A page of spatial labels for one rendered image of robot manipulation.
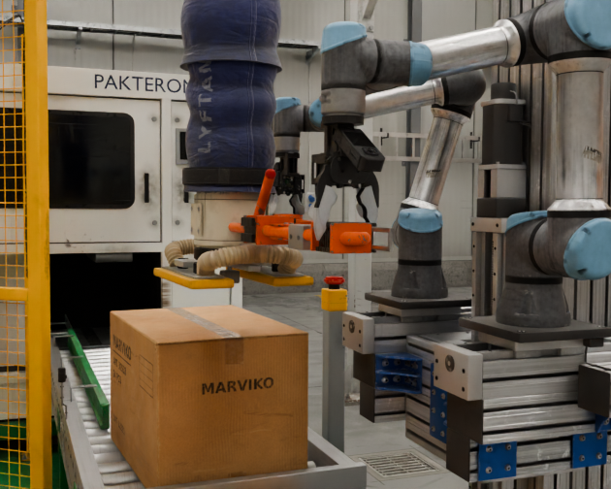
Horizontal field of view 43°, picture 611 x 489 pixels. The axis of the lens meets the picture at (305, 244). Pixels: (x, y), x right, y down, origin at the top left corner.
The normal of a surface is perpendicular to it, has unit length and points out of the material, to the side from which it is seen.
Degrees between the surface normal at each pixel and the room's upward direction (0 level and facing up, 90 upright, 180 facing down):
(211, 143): 79
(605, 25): 82
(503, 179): 90
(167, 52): 90
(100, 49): 90
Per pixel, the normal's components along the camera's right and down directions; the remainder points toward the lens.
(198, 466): 0.41, 0.05
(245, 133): 0.37, -0.21
